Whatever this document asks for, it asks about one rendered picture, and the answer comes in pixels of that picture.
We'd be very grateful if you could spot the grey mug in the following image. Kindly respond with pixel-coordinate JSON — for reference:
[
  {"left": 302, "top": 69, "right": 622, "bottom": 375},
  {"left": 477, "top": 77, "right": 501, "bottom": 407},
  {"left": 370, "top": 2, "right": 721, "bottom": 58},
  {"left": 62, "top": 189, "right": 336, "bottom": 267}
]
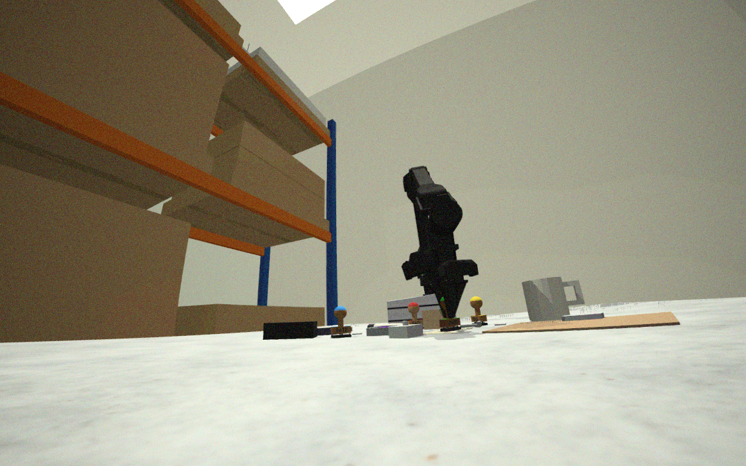
[{"left": 522, "top": 277, "right": 585, "bottom": 322}]

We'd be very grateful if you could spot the brown rectangular block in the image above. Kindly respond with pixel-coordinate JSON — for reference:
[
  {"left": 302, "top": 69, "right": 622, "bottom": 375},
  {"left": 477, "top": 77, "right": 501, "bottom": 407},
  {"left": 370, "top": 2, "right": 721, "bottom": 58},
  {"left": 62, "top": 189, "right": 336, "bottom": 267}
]
[{"left": 422, "top": 309, "right": 446, "bottom": 329}]

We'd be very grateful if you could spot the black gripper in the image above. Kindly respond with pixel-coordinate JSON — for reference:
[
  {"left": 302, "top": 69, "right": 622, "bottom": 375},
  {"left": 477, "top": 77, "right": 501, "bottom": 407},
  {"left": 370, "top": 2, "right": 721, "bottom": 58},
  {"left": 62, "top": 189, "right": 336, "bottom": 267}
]
[{"left": 420, "top": 239, "right": 479, "bottom": 318}]

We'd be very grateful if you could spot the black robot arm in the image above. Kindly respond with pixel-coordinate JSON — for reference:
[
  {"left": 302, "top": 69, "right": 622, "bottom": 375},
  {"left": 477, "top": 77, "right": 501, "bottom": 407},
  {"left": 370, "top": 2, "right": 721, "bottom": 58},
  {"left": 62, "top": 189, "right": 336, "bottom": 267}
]
[{"left": 401, "top": 166, "right": 463, "bottom": 280}]

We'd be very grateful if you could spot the brown wooden stamp with yellow top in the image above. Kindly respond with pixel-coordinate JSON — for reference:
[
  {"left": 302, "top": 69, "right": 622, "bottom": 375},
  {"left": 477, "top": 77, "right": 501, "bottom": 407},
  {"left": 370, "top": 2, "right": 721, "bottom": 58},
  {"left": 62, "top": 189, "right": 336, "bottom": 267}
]
[{"left": 470, "top": 296, "right": 488, "bottom": 326}]

